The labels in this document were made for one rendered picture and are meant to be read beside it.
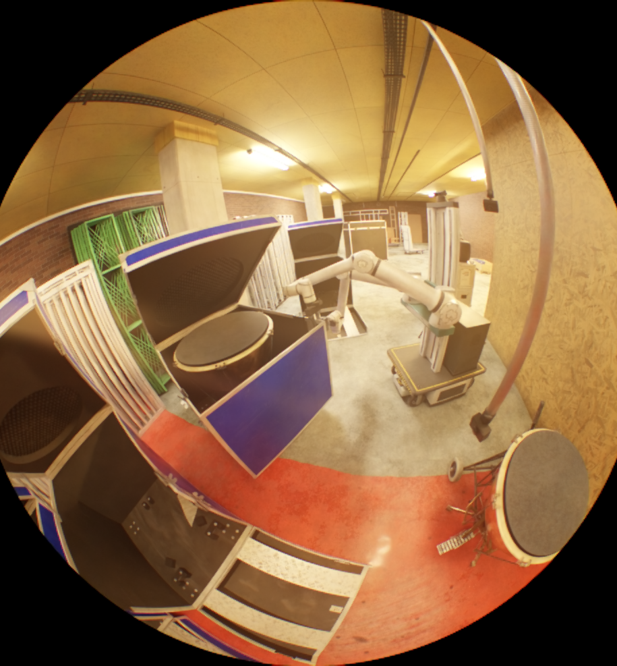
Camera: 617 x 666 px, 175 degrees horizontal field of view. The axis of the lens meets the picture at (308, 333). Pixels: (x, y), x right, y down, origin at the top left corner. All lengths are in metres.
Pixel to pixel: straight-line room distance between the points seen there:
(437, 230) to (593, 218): 1.49
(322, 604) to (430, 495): 1.08
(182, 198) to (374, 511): 3.09
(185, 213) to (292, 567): 2.94
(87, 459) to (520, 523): 2.36
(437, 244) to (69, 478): 3.30
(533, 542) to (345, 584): 1.06
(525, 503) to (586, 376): 1.29
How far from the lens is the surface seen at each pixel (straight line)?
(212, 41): 1.95
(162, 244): 1.11
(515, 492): 1.08
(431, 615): 1.85
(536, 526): 1.14
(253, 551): 1.56
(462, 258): 3.98
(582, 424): 2.18
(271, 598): 1.72
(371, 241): 7.56
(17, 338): 0.87
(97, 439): 1.78
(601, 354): 2.06
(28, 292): 0.80
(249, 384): 1.10
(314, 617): 1.71
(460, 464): 1.70
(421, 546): 1.70
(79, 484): 1.98
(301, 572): 1.56
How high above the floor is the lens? 1.61
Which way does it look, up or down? 29 degrees down
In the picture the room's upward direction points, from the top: 10 degrees counter-clockwise
